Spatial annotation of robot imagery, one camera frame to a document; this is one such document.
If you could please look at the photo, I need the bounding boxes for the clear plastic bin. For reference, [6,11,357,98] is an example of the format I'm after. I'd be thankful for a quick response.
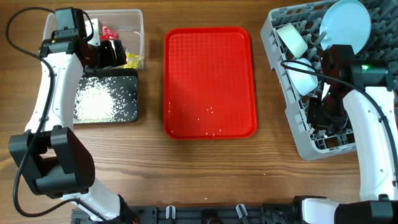
[43,9,144,70]

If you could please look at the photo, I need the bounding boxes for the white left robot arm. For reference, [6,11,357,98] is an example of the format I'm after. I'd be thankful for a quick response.
[9,7,139,223]

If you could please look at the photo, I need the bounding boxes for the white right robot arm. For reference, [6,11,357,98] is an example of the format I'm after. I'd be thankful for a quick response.
[298,45,397,223]

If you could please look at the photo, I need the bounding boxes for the grey dishwasher rack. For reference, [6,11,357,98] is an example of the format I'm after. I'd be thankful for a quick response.
[260,1,397,160]

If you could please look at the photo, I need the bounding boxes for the black tray with rice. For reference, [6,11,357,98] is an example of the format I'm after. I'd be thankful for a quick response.
[73,68,139,124]

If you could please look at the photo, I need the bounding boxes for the light blue plate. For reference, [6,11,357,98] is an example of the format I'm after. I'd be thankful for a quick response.
[320,0,371,54]

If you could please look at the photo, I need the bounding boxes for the yellow foil wrapper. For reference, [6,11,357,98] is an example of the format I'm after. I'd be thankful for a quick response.
[123,51,142,69]

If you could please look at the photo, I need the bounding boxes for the red strawberry candy wrapper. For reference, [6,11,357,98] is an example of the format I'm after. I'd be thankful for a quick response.
[99,26,118,41]

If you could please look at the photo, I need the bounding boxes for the red plastic tray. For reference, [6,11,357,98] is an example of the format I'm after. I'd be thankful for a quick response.
[163,27,257,140]

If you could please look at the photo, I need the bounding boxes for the mint green bowl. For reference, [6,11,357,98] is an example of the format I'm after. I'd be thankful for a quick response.
[277,24,308,58]

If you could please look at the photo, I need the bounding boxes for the light blue small bowl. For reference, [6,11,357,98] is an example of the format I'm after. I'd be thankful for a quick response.
[286,62,318,96]

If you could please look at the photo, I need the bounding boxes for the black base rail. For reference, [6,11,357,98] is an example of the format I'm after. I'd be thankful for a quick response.
[70,203,348,224]

